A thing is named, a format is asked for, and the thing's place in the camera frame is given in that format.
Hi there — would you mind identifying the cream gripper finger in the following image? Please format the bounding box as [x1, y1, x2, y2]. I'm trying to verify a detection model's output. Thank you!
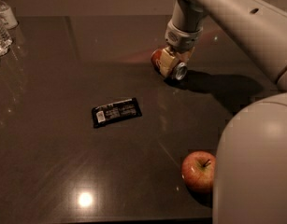
[179, 48, 194, 63]
[158, 47, 179, 78]

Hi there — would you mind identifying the red coke can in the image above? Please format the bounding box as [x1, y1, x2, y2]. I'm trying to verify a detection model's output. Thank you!
[151, 49, 187, 80]

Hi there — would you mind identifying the black snack bar wrapper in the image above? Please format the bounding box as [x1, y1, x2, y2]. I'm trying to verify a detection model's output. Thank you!
[92, 98, 142, 128]

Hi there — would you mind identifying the red apple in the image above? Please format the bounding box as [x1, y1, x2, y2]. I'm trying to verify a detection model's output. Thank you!
[181, 150, 216, 193]

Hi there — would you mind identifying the clear plastic water bottle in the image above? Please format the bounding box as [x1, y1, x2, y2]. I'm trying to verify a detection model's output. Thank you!
[0, 18, 12, 56]

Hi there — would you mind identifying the water bottle with white label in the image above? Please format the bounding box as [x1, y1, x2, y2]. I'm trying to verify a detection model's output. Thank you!
[0, 0, 18, 30]

